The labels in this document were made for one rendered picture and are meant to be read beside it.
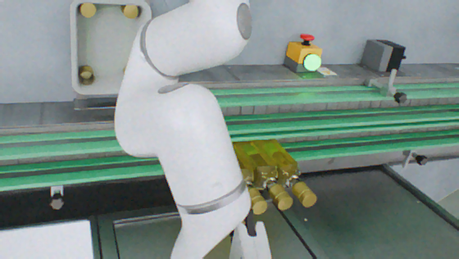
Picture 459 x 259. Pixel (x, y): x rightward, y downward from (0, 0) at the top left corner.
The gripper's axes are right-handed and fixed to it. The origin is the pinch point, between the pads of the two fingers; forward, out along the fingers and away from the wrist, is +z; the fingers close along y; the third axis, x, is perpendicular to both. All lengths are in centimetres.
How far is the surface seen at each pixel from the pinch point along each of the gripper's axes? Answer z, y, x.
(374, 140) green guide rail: 41, -2, -48
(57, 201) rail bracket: 8.8, -5.4, 35.7
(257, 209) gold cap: 3.7, -0.3, -4.5
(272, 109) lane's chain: 35.3, 7.6, -13.5
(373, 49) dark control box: 53, 22, -46
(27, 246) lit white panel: 3.9, -13.0, 40.4
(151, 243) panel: 6.3, -12.9, 15.9
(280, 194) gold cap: 6.3, 1.7, -9.5
